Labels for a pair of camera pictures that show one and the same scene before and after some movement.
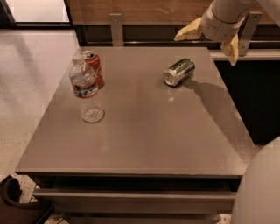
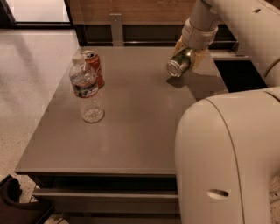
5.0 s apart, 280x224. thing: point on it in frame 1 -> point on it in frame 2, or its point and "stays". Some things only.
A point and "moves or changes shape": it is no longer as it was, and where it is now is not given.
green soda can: x=178 y=72 moves or changes shape
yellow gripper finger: x=231 y=49 -> x=198 y=57
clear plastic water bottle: x=84 y=84 stays
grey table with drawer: x=170 y=149 stays
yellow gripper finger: x=191 y=31 -> x=180 y=46
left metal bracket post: x=116 y=30 stays
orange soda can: x=91 y=57 stays
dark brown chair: x=12 y=211 stays
